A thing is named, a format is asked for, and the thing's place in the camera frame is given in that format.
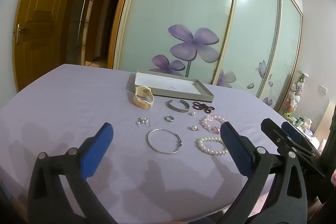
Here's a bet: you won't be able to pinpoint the pink bead bracelet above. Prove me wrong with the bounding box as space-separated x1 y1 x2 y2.
199 115 227 134

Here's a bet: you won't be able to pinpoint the brass door handle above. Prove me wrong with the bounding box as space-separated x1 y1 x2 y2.
14 24 29 44

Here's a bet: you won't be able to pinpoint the silver engraved cuff bracelet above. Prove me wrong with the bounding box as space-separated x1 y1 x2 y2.
165 99 190 113

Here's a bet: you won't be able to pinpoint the beige strap wristwatch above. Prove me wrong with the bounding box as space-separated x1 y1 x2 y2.
132 85 155 110

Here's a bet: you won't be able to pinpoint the white pearl bracelet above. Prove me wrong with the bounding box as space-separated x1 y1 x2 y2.
195 137 228 156

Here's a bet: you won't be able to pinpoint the frosted floral wardrobe door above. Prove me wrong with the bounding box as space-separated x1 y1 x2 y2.
114 0 241 84
256 0 303 112
212 0 282 98

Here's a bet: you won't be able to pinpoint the small silver drop earrings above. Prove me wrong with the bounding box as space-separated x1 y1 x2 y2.
135 117 151 128

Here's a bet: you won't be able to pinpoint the small figurines clutter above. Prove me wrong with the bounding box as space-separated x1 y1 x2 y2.
287 114 319 139

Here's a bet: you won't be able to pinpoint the thin silver bangle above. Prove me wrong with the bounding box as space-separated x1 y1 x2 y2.
146 129 183 154

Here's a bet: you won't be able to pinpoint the grey cardboard box tray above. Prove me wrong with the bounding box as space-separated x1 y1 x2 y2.
127 70 214 103

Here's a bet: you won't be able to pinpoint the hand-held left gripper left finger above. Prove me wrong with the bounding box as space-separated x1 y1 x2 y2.
28 122 117 224

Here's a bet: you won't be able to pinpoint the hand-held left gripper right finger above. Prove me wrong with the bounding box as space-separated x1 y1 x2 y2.
210 121 308 224

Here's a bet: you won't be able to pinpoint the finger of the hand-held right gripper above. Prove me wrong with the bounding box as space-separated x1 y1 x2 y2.
280 121 321 157
260 118 327 184

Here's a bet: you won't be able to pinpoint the beige furniture panel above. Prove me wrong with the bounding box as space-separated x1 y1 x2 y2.
314 103 336 142

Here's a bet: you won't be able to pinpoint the lilac tablecloth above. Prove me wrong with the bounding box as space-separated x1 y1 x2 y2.
0 64 319 223

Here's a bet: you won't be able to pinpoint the brown wooden door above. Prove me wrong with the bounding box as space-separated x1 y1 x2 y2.
14 0 88 92

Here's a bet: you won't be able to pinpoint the plush toy bouquet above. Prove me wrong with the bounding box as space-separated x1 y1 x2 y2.
284 72 308 119

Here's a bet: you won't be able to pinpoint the dark red beaded bracelet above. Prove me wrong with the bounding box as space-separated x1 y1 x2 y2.
192 101 215 112

